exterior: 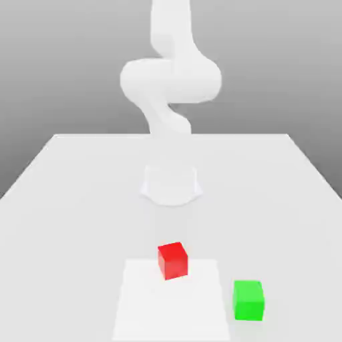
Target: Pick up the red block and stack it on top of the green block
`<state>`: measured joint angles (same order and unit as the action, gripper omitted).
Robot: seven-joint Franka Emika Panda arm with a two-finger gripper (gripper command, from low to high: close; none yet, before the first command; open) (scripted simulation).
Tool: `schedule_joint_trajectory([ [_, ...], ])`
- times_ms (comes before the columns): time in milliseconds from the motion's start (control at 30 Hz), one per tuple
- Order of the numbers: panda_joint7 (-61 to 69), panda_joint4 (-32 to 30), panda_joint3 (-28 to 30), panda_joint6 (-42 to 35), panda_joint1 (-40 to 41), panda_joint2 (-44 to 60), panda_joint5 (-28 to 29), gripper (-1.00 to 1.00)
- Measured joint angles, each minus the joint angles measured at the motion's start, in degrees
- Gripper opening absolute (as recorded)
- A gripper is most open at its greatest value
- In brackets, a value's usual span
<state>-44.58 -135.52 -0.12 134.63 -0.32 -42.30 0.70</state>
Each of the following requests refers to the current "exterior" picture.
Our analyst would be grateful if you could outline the small red cube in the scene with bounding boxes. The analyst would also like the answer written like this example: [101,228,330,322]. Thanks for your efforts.
[156,241,189,281]

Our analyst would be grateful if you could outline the small green cube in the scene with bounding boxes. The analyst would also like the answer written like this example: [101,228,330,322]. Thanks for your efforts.
[232,279,265,322]

